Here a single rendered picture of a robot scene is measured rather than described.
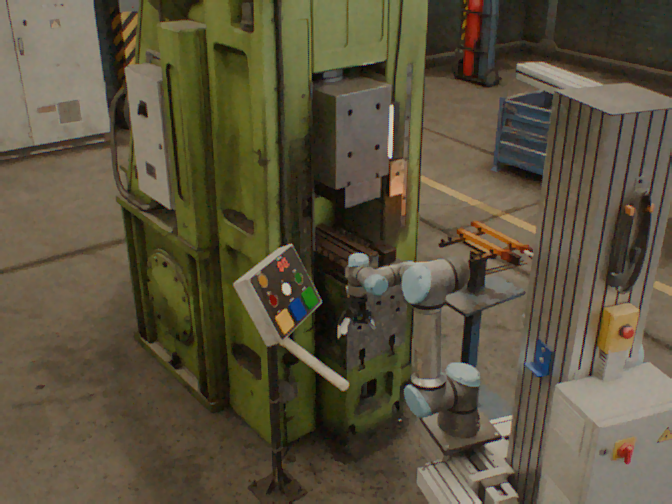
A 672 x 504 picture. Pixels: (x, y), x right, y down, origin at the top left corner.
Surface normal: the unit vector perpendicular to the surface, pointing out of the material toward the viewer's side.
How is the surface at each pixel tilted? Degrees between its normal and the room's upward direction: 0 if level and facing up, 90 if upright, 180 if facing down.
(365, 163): 90
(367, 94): 90
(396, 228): 90
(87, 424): 0
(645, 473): 90
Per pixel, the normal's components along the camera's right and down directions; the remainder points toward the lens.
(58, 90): 0.58, 0.36
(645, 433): 0.34, 0.42
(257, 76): -0.78, 0.26
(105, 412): 0.00, -0.90
